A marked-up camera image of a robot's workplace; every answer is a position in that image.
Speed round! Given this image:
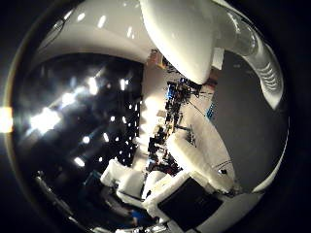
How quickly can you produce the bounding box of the teal crate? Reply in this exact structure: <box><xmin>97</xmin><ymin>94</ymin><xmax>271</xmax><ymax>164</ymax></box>
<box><xmin>205</xmin><ymin>102</ymin><xmax>218</xmax><ymax>120</ymax></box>

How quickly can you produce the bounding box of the white spray bottle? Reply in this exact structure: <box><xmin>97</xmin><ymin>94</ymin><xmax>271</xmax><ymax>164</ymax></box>
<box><xmin>138</xmin><ymin>0</ymin><xmax>286</xmax><ymax>112</ymax></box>

